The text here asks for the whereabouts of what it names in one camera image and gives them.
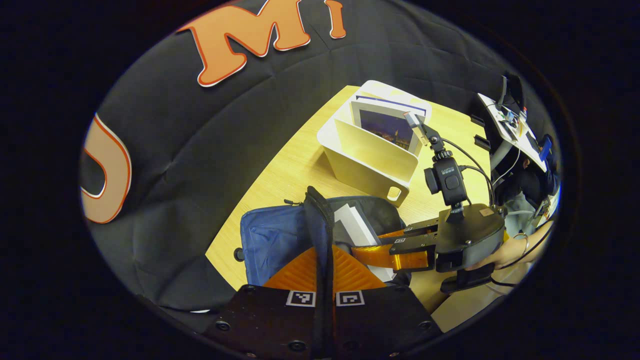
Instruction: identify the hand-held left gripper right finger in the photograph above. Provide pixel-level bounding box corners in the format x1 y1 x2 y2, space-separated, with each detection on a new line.
325 244 443 360

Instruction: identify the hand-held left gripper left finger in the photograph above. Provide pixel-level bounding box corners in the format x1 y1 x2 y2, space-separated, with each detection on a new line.
202 245 325 360

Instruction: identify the white book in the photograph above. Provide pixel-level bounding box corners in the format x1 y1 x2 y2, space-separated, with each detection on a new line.
334 202 398 283

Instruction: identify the white bookshelf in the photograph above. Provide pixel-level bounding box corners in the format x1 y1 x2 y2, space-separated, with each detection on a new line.
316 80 433 208

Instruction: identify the blue schoolbag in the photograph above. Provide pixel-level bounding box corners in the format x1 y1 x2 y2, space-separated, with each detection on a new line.
234 186 413 301

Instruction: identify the night city cover book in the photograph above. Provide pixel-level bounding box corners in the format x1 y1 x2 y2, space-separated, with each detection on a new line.
350 95 429 156

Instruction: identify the person's white garment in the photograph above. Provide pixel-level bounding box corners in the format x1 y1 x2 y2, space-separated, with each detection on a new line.
431 260 532 332

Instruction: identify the white board with electronics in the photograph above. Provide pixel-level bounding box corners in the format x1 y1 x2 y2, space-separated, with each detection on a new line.
476 92 549 174

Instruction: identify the black screen device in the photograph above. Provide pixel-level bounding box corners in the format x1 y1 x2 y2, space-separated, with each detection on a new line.
500 72 527 117

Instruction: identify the black camera cable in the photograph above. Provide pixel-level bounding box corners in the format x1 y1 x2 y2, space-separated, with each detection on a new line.
440 137 496 207

